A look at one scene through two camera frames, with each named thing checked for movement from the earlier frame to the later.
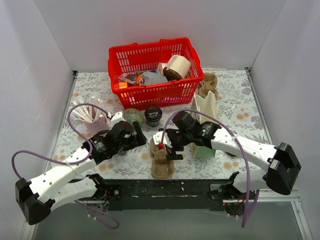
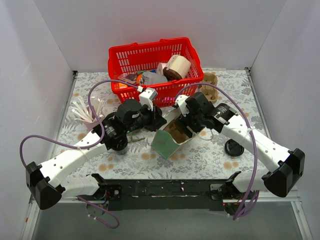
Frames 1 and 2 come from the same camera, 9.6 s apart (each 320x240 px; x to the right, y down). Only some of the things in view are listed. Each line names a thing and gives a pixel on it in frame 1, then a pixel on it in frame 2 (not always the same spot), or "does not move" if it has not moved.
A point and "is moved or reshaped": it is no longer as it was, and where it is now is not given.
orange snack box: x=122 y=85 does not move
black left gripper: x=136 y=135 -> x=155 y=119
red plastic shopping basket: x=155 y=73 does not move
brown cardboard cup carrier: x=161 y=167 is moved or reshaped
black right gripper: x=172 y=145 -> x=189 y=122
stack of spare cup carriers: x=209 y=83 does not move
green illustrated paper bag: x=204 y=110 -> x=165 y=145
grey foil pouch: x=151 y=77 does not move
